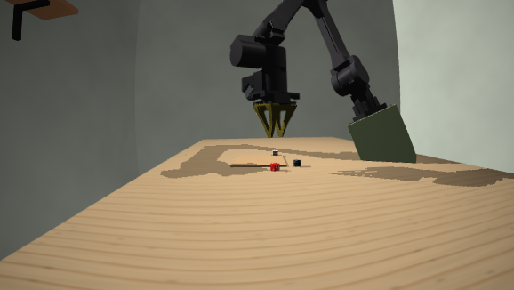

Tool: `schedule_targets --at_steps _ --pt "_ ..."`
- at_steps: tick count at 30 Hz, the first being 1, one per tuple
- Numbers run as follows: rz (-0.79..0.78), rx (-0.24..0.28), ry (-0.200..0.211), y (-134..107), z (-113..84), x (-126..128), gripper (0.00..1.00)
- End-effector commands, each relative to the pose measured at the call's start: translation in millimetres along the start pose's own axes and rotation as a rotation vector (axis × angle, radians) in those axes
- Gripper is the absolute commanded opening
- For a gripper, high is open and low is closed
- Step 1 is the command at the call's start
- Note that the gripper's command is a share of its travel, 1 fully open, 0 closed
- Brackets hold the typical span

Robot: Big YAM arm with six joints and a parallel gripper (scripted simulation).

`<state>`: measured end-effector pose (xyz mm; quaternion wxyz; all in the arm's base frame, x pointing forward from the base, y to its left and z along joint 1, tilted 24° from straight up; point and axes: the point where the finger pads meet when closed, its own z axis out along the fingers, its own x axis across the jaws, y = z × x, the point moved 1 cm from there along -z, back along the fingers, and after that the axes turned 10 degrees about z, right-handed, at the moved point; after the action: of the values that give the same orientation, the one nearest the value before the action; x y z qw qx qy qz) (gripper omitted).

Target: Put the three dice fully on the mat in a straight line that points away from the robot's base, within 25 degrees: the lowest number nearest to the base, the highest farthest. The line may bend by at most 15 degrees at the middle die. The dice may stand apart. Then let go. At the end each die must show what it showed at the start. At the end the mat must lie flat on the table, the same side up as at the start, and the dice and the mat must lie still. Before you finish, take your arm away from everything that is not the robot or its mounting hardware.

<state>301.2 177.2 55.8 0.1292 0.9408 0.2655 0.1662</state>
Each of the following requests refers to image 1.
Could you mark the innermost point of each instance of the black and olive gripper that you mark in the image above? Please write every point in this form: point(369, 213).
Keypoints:
point(274, 96)

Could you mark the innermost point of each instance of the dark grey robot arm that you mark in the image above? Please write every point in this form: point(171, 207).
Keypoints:
point(349, 76)

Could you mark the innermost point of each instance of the tan flat mat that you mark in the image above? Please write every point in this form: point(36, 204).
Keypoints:
point(257, 161)

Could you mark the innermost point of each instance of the red die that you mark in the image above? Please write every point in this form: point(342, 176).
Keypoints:
point(275, 167)

